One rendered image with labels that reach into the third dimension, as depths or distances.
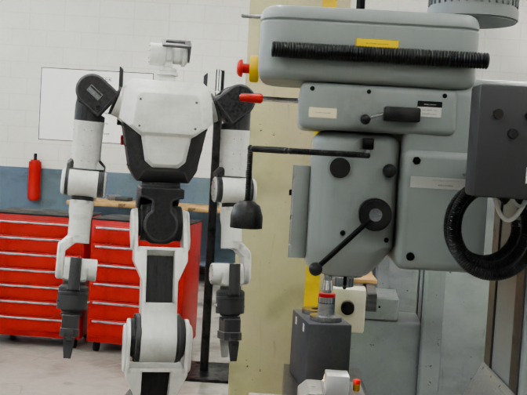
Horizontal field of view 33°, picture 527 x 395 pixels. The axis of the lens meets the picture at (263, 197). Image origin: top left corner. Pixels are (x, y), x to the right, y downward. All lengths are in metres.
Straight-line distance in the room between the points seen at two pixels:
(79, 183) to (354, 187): 1.01
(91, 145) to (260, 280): 1.33
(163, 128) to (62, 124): 8.75
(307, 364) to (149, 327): 0.48
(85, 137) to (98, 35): 8.68
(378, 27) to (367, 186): 0.34
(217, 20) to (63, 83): 2.05
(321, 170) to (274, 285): 1.88
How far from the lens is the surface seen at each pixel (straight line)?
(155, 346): 2.62
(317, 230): 1.95
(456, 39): 1.95
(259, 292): 3.80
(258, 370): 3.86
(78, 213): 2.71
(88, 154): 2.70
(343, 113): 1.91
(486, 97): 1.70
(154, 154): 2.64
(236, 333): 2.72
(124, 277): 6.70
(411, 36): 1.93
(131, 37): 11.27
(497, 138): 1.70
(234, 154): 2.73
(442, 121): 1.94
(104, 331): 6.82
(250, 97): 2.12
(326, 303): 2.47
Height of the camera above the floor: 1.58
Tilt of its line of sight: 3 degrees down
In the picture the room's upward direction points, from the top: 3 degrees clockwise
